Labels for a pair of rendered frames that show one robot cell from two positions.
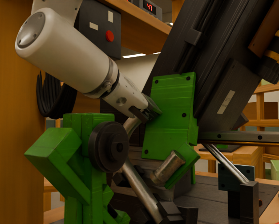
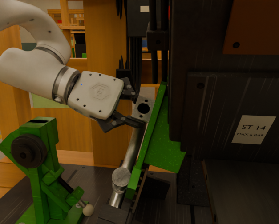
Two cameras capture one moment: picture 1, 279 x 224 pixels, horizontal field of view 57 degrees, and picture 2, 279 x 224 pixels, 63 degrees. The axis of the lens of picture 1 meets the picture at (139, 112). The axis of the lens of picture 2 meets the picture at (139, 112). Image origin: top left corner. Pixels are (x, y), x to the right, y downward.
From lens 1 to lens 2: 0.62 m
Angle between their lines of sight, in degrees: 65
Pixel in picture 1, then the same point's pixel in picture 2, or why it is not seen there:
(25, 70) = (108, 57)
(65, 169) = (8, 155)
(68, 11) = (45, 35)
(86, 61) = (29, 85)
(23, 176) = (112, 132)
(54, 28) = not seen: outside the picture
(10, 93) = not seen: hidden behind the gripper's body
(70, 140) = (9, 140)
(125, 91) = (74, 104)
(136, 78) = not seen: outside the picture
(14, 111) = not seen: hidden behind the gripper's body
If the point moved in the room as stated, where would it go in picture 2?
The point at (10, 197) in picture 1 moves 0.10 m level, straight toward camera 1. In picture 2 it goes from (104, 142) to (83, 153)
